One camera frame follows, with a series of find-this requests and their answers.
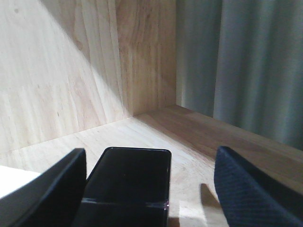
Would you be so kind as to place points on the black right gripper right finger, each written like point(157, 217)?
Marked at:
point(251, 198)

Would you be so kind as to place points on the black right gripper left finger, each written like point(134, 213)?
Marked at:
point(50, 200)

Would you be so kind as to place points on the black smartphone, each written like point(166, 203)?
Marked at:
point(130, 175)

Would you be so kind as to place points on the white paper label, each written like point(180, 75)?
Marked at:
point(12, 179)

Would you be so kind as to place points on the wooden shelf unit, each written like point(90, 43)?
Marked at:
point(99, 73)

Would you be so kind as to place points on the grey corrugated back panel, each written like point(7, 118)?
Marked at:
point(241, 62)

